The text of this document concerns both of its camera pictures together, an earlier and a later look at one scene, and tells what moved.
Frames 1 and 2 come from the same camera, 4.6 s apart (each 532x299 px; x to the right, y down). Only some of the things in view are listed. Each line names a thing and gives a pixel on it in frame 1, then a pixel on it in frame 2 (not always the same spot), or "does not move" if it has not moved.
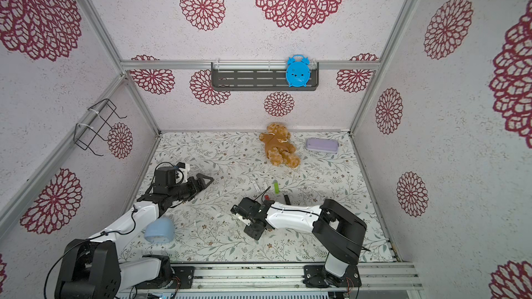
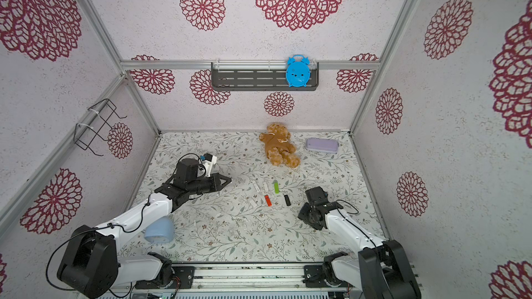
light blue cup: (161, 230) does not move
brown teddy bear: (280, 150) does not move
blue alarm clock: (298, 71) does not move
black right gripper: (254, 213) to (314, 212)
